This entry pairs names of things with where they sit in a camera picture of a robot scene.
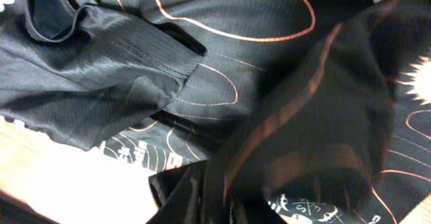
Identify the black patterned sports jersey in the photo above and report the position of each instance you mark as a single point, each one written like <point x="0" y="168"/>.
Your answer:
<point x="215" y="111"/>

